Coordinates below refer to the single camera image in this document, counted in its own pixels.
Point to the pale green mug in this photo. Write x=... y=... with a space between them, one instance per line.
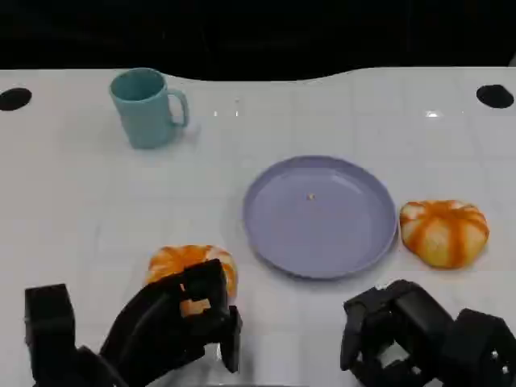
x=141 y=117

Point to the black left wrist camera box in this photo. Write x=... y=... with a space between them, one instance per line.
x=50 y=322

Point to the orange white toy bread roll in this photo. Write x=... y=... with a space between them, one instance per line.
x=443 y=234
x=171 y=262

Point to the lilac plate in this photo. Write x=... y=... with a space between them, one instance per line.
x=318 y=225

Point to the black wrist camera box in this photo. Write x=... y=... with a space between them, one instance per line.
x=483 y=346
x=50 y=322

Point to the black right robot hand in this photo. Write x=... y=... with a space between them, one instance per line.
x=395 y=334

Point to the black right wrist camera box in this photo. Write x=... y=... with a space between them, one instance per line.
x=483 y=346

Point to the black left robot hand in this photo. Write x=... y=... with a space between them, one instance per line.
x=161 y=322

